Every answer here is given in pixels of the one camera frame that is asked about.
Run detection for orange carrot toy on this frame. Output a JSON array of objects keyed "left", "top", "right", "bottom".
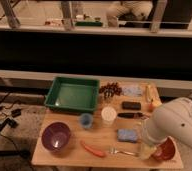
[{"left": 80, "top": 141, "right": 106, "bottom": 158}]

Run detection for white plastic cup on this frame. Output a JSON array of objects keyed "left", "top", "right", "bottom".
[{"left": 101, "top": 106, "right": 117, "bottom": 125}]

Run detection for wooden table board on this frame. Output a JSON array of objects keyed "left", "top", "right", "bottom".
[{"left": 31, "top": 79, "right": 184, "bottom": 170}]

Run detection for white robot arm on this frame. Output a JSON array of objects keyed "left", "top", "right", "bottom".
[{"left": 139, "top": 97, "right": 192, "bottom": 160}]

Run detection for small blue cup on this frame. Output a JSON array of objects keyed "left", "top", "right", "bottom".
[{"left": 79, "top": 113, "right": 93, "bottom": 129}]

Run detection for green plastic tray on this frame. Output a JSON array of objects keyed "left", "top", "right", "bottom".
[{"left": 44, "top": 77, "right": 100, "bottom": 113}]

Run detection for green item on shelf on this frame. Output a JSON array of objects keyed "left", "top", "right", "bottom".
[{"left": 75, "top": 21, "right": 103, "bottom": 27}]

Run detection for purple bowl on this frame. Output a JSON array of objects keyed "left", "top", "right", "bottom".
[{"left": 41, "top": 122, "right": 71, "bottom": 152}]

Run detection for red-brown bowl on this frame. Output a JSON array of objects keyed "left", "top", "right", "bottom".
[{"left": 152, "top": 138, "right": 176, "bottom": 161}]

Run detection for orange fruit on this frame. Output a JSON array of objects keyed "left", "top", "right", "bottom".
[{"left": 148, "top": 100, "right": 162, "bottom": 112}]

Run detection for silver metal fork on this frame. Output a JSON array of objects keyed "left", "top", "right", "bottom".
[{"left": 109, "top": 147, "right": 138, "bottom": 157}]

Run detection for dark red grape bunch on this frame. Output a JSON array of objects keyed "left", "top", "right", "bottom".
[{"left": 99, "top": 82, "right": 122, "bottom": 98}]

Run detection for black rectangular box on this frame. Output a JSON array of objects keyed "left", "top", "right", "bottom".
[{"left": 122, "top": 101, "right": 141, "bottom": 110}]

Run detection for black handled knife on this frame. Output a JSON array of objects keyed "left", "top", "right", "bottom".
[{"left": 117, "top": 112, "right": 144, "bottom": 119}]

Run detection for black cables on floor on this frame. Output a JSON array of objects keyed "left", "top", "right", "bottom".
[{"left": 0, "top": 92, "right": 23, "bottom": 148}]

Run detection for person in background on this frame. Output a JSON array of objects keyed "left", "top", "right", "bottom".
[{"left": 106, "top": 0, "right": 153, "bottom": 27}]

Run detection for blue sponge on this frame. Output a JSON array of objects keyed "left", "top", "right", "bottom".
[{"left": 117, "top": 129, "right": 138, "bottom": 143}]

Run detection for yellow banana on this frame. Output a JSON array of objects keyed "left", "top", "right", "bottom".
[{"left": 145, "top": 84, "right": 154, "bottom": 103}]

